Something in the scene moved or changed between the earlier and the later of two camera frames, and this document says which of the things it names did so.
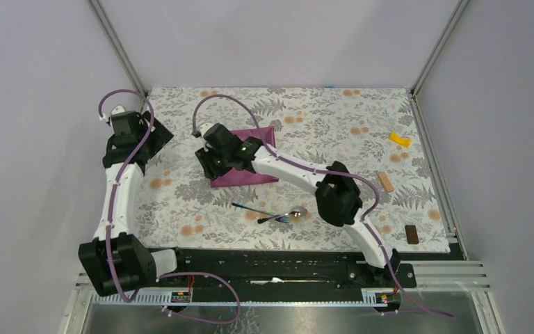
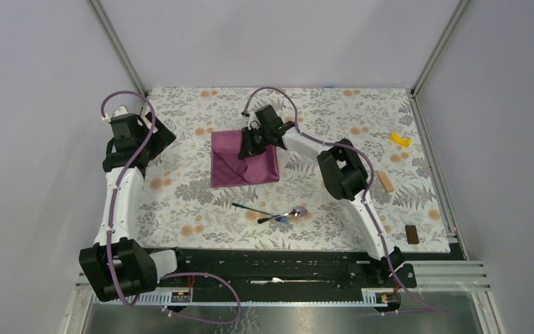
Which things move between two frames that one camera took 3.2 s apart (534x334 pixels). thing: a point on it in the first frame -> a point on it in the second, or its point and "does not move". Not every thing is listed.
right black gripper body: x=216 y=163 -> x=256 y=140
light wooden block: x=385 y=181 does not move
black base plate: x=280 y=268 does not move
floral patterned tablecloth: x=378 y=132 does not move
